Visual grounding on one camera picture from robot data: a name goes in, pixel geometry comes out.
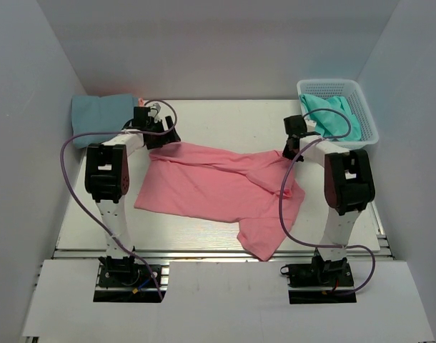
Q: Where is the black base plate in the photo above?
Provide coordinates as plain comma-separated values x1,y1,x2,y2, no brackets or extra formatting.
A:
280,263,357,305
93,264,162,304

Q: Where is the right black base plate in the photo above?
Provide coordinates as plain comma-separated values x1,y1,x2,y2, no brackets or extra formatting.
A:
280,263,357,305

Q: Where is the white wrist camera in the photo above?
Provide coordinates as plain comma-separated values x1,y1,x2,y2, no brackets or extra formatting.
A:
148,103,161,118
305,119,316,131

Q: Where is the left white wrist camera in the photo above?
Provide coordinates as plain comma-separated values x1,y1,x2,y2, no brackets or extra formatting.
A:
148,103,161,118

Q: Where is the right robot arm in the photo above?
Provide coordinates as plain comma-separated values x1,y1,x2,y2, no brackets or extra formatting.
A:
279,115,375,278

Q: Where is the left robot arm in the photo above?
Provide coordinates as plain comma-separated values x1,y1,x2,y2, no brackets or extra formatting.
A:
84,102,181,264

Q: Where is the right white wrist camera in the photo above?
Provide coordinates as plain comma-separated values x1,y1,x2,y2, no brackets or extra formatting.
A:
305,119,316,131

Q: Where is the aluminium table rail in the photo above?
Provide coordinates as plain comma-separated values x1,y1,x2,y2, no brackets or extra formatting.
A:
53,249,394,262

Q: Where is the teal t shirt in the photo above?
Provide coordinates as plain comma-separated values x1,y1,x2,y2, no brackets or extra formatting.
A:
299,94,362,141

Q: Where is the white plastic basket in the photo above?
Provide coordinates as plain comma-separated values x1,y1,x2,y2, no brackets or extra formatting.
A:
297,79,379,149

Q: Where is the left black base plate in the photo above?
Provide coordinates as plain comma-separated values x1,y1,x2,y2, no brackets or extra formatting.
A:
93,264,162,304

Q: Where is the folded blue-grey t shirt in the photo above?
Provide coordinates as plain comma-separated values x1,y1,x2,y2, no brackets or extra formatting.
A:
71,94,139,135

